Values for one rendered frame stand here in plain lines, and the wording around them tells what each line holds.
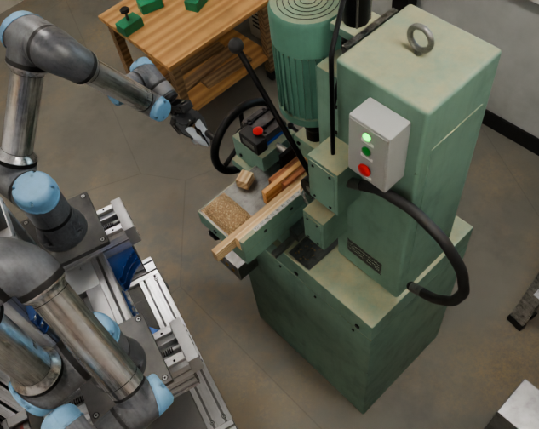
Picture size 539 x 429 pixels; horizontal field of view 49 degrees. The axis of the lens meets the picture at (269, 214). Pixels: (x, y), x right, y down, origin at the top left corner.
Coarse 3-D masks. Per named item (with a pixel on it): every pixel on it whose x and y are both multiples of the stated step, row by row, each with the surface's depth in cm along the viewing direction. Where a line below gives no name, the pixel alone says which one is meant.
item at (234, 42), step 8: (232, 40) 132; (240, 40) 132; (232, 48) 132; (240, 48) 132; (240, 56) 133; (248, 64) 134; (248, 72) 135; (256, 80) 136; (264, 96) 137; (272, 104) 138; (272, 112) 139; (280, 120) 140; (280, 128) 141; (288, 136) 141; (296, 152) 143; (304, 160) 144; (304, 168) 145; (304, 184) 146
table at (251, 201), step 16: (240, 160) 186; (256, 176) 178; (240, 192) 175; (256, 192) 174; (256, 208) 171; (304, 208) 172; (208, 224) 173; (288, 224) 171; (272, 240) 170; (240, 256) 169; (256, 256) 169
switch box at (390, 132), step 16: (352, 112) 110; (368, 112) 110; (384, 112) 109; (352, 128) 112; (368, 128) 108; (384, 128) 107; (400, 128) 107; (352, 144) 116; (384, 144) 107; (400, 144) 110; (352, 160) 120; (368, 160) 115; (384, 160) 111; (400, 160) 114; (384, 176) 115; (400, 176) 119
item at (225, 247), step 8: (296, 184) 170; (280, 192) 169; (272, 200) 167; (264, 208) 166; (256, 216) 165; (248, 224) 164; (232, 232) 163; (224, 240) 162; (232, 240) 161; (216, 248) 160; (224, 248) 161; (232, 248) 164; (216, 256) 160; (224, 256) 163
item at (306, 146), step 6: (300, 132) 163; (300, 138) 162; (306, 138) 162; (300, 144) 164; (306, 144) 161; (312, 144) 161; (318, 144) 160; (300, 150) 166; (306, 150) 164; (312, 150) 161; (306, 156) 166
